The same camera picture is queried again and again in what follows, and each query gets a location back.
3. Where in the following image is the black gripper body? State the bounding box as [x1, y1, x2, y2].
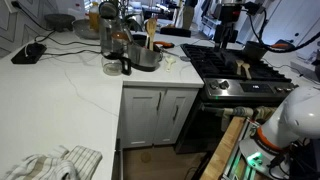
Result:
[213, 3, 241, 51]

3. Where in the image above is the small black pot orange handle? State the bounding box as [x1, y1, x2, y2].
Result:
[132, 34, 175, 49]

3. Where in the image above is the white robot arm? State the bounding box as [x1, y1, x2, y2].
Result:
[239, 87, 320, 179]

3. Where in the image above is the dark pot on right counter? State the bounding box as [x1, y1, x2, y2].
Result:
[242, 41, 267, 61]

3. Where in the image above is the left wooden spoon on stove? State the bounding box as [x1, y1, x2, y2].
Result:
[236, 60, 244, 75]

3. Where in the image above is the wooden spoon on stove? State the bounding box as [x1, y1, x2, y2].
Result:
[242, 63, 252, 80]
[236, 60, 244, 75]

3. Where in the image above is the right wooden spoon on stove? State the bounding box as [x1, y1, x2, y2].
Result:
[242, 63, 252, 80]

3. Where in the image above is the black gas stove range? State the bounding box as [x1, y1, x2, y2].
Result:
[175, 44, 294, 154]

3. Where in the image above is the wooden spatula in pot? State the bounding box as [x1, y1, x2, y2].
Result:
[146, 18, 157, 51]

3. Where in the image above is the large stainless steel pot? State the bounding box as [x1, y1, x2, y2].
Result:
[127, 41, 162, 72]

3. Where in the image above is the white spoon rest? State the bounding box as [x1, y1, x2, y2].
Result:
[165, 57, 176, 72]

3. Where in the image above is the right white cabinet door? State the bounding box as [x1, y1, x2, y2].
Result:
[154, 88, 198, 145]

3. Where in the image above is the white cabinet door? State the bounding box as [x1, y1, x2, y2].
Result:
[120, 87, 165, 148]
[154, 88, 198, 145]

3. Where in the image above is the left white cabinet door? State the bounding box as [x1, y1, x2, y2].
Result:
[120, 87, 165, 148]

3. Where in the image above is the orange juice bottle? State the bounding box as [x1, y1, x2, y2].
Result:
[89, 2, 99, 32]

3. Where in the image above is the metal mixing bowl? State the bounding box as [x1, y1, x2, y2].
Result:
[72, 19, 100, 40]

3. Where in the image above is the wooden butcher block cart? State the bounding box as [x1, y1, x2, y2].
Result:
[200, 117, 245, 180]

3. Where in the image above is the grey stone mortar bowl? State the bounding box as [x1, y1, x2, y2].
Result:
[44, 14, 75, 32]

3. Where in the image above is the striped kitchen towel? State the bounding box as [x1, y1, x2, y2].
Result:
[1, 145, 103, 180]

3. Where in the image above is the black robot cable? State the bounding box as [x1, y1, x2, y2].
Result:
[244, 2, 320, 54]

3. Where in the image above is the towel on oven handle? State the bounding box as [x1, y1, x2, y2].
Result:
[221, 106, 276, 132]

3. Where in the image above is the glass coffee pot black handle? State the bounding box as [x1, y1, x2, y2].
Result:
[99, 17, 131, 76]

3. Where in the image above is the black power cable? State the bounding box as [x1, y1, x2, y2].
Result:
[13, 2, 102, 58]

